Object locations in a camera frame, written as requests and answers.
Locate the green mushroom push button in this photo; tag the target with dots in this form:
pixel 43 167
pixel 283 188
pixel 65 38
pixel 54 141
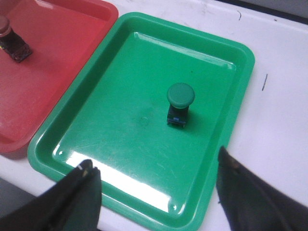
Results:
pixel 180 96

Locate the green plastic tray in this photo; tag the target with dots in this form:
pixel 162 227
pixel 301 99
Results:
pixel 115 113

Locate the red mushroom push button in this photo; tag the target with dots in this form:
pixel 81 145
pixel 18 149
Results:
pixel 11 42

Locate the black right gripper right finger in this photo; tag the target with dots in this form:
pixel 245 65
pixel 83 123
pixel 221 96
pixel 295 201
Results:
pixel 250 204

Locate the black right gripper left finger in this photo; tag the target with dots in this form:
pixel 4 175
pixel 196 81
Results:
pixel 72 204

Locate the red plastic tray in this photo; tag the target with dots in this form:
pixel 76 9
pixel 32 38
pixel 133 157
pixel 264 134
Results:
pixel 62 34

